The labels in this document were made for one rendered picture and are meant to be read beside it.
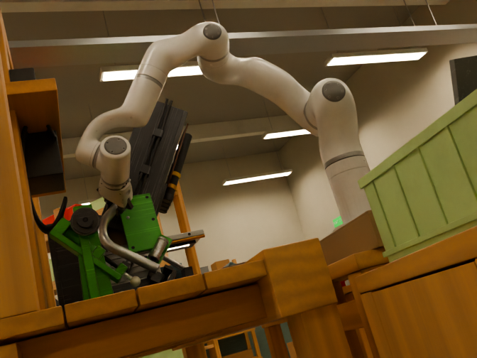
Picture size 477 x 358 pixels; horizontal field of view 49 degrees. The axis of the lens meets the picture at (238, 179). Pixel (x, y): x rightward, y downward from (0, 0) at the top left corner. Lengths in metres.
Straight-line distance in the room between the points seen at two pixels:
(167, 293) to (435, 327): 0.52
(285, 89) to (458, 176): 0.87
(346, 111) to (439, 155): 0.70
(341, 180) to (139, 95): 0.63
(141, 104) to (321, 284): 0.74
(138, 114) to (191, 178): 10.27
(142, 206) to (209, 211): 9.87
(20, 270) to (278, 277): 0.52
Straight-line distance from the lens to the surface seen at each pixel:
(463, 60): 0.86
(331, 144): 1.52
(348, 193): 1.48
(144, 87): 1.59
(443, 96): 8.37
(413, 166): 0.90
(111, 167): 1.52
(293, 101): 1.63
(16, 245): 1.12
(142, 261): 1.67
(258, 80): 1.60
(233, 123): 10.23
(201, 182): 11.85
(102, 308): 1.09
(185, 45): 1.61
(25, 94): 1.57
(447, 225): 0.86
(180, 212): 4.88
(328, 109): 1.50
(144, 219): 1.79
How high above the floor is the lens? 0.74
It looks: 16 degrees up
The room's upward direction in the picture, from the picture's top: 15 degrees counter-clockwise
